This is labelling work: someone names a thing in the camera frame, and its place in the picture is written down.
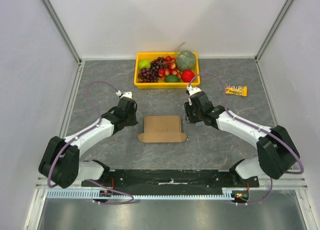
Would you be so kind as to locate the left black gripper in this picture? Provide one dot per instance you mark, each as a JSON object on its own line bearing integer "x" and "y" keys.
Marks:
{"x": 134, "y": 122}

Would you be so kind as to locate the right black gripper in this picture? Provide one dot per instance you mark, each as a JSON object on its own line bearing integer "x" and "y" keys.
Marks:
{"x": 189, "y": 115}

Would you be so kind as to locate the brown cardboard box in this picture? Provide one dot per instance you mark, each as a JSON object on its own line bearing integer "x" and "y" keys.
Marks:
{"x": 162, "y": 129}

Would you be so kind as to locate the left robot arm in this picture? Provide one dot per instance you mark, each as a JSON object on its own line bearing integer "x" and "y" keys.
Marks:
{"x": 61, "y": 160}

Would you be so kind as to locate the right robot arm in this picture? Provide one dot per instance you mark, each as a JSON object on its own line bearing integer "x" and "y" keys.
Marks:
{"x": 276, "y": 152}

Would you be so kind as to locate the yellow plastic bin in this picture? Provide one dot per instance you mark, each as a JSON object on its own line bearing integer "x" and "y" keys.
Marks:
{"x": 161, "y": 84}

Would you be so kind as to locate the red apple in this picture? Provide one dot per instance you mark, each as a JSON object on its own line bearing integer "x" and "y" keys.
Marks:
{"x": 187, "y": 75}

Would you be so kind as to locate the green avocado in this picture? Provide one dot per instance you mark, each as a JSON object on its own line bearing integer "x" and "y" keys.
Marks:
{"x": 172, "y": 79}

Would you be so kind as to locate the dark purple grape bunch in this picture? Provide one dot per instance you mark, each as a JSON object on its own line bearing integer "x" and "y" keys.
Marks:
{"x": 148, "y": 75}

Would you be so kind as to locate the red grape bunch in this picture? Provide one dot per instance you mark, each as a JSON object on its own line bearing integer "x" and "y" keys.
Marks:
{"x": 170, "y": 68}

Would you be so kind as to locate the yellow candy bag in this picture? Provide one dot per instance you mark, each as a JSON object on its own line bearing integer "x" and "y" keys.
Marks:
{"x": 236, "y": 90}

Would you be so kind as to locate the netted green melon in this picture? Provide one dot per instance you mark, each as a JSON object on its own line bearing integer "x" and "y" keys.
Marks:
{"x": 185, "y": 60}

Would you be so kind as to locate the green apple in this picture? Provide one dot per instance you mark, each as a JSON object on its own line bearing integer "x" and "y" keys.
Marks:
{"x": 144, "y": 64}

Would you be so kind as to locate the upper purple grape bunch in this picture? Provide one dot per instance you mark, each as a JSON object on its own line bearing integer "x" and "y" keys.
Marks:
{"x": 158, "y": 63}

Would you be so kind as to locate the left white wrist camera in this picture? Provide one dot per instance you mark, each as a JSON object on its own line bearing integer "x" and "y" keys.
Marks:
{"x": 126, "y": 96}

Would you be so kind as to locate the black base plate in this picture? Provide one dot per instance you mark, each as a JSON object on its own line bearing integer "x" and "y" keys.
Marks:
{"x": 122, "y": 178}

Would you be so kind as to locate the slotted cable duct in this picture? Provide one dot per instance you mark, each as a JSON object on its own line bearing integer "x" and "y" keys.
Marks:
{"x": 99, "y": 194}

